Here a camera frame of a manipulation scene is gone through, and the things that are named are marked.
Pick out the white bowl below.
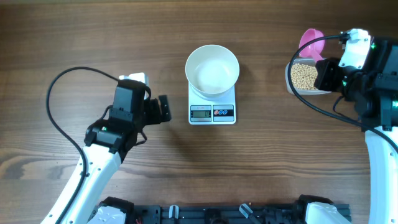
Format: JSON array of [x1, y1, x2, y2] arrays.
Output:
[[185, 44, 240, 98]]

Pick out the pink plastic scoop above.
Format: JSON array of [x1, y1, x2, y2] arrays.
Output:
[[299, 29, 325, 63]]

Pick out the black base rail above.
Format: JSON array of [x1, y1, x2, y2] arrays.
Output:
[[134, 204, 305, 224]]

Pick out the soybeans in container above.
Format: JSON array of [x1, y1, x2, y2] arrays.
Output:
[[291, 63, 318, 90]]

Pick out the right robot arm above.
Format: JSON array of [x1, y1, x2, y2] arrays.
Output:
[[293, 33, 397, 223]]

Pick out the right black camera cable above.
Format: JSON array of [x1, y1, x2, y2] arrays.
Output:
[[287, 33, 398, 153]]

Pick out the left black camera cable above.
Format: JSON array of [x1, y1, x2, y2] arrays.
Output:
[[45, 66, 121, 224]]

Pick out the black camera cable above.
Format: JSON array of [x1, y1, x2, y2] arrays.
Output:
[[287, 33, 398, 153], [45, 66, 121, 224]]

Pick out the clear plastic container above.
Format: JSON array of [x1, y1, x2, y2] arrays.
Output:
[[291, 58, 330, 95]]

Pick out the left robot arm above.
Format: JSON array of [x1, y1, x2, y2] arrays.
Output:
[[43, 80, 171, 223]]

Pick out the white digital kitchen scale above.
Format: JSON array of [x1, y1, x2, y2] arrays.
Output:
[[188, 84, 237, 125]]

